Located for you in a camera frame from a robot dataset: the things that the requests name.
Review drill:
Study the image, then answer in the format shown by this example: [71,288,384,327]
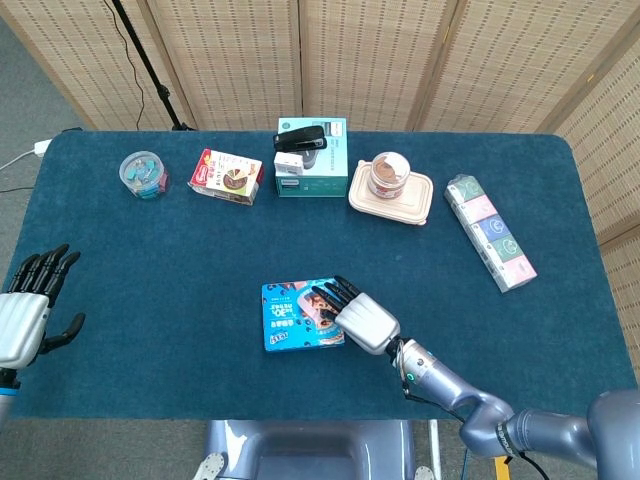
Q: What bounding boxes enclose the black and silver left hand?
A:
[0,243,86,371]

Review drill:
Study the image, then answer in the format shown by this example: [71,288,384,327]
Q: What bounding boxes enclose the black and silver right hand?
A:
[309,275,402,356]

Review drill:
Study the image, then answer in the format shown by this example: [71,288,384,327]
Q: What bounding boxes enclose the blue cookie box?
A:
[260,273,346,353]

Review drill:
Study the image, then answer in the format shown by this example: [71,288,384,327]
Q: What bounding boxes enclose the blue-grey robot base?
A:
[192,419,436,480]

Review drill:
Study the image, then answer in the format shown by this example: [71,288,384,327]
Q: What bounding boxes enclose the teal Philips product box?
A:
[274,117,350,199]

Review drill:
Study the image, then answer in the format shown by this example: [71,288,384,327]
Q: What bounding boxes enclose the small white box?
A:
[273,152,304,177]

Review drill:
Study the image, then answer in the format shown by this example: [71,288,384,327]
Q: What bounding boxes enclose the red and white cake box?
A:
[187,148,265,207]

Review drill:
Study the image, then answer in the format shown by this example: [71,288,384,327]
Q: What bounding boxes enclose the beige lidded lunch container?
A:
[348,159,435,228]

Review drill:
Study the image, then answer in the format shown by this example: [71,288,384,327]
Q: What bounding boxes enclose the clear jar with brown food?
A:
[366,151,412,200]

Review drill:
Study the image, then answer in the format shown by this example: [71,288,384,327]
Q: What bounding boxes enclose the multicolour tissue pack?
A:
[444,173,539,294]

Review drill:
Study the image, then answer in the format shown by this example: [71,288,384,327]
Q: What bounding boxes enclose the blue table cloth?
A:
[9,130,639,421]

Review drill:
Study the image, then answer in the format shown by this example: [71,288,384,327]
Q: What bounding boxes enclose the clear jar of binder clips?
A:
[118,150,171,202]

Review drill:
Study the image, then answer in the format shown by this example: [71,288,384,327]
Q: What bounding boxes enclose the black stapler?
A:
[272,125,329,154]

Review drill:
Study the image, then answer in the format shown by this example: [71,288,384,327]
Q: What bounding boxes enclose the bamboo folding screen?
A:
[0,0,640,321]

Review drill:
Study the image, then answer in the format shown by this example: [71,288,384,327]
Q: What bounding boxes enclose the black tripod stand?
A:
[110,0,197,132]

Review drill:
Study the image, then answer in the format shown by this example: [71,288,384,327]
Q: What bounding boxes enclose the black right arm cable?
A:
[394,344,551,480]

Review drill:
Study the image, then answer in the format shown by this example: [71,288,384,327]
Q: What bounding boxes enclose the white power cable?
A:
[0,149,36,172]

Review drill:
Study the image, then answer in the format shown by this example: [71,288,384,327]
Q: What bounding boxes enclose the thin black hanging cable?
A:
[102,0,146,131]

